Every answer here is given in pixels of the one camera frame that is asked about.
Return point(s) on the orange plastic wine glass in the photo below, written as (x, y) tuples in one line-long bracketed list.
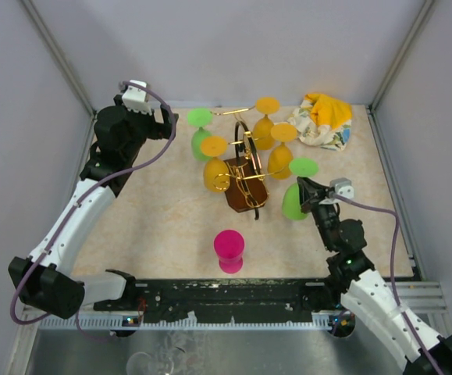
[(281, 156), (262, 129), (216, 172)]

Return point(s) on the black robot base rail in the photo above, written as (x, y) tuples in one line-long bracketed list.
[(251, 302)]

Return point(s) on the gold wire wine glass rack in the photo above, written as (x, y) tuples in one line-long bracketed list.
[(248, 169)]

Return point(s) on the green plastic wine glass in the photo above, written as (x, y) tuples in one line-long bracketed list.
[(199, 118), (300, 167)]

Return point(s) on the clear wine glass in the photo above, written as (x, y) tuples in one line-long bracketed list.
[(160, 359)]

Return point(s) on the pink plastic wine glass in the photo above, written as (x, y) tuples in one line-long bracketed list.
[(229, 248)]

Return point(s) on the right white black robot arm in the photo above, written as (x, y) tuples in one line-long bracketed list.
[(356, 285)]

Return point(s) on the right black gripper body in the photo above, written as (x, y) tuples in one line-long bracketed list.
[(325, 216)]

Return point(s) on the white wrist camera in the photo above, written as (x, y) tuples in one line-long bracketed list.
[(341, 187), (136, 95)]

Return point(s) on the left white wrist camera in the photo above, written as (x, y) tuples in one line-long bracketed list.
[(136, 95)]

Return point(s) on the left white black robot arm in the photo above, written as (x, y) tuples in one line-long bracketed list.
[(43, 279)]

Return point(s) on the yellow patterned cloth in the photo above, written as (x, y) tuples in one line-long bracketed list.
[(322, 121)]

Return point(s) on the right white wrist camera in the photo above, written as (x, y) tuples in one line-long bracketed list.
[(341, 187)]

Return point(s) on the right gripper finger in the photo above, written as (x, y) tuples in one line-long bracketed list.
[(317, 190), (306, 193)]

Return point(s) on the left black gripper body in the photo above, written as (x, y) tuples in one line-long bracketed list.
[(145, 126)]

